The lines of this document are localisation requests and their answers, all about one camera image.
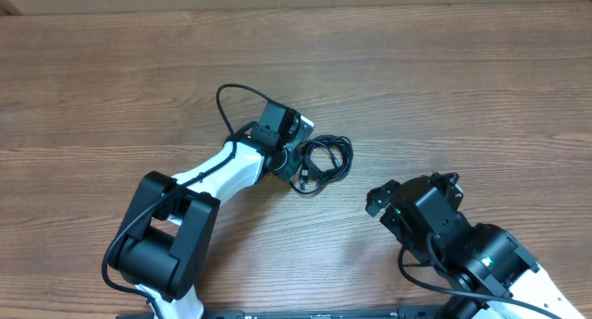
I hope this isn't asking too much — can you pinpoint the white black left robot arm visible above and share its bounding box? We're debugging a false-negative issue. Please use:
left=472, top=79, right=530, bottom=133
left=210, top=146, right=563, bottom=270
left=102, top=134, right=304, bottom=318

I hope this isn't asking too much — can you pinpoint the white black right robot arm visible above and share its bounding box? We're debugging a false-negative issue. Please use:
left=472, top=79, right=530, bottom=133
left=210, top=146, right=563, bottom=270
left=365, top=173, right=581, bottom=318

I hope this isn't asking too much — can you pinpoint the black usb cable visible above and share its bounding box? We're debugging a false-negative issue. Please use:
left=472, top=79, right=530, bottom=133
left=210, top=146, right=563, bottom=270
left=289, top=133, right=355, bottom=196

